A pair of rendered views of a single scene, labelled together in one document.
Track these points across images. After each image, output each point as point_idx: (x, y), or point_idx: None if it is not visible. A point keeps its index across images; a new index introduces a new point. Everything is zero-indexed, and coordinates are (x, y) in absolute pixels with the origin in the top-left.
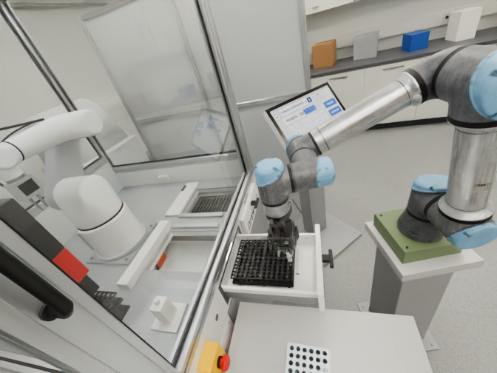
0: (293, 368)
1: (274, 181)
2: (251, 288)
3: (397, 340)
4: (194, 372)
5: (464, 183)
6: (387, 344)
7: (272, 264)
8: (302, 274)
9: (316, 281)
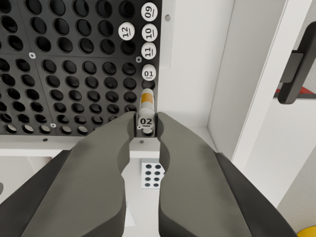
0: (152, 183)
1: None
2: (42, 152)
3: (295, 132)
4: None
5: None
6: (277, 138)
7: (81, 86)
8: (176, 66)
9: (210, 84)
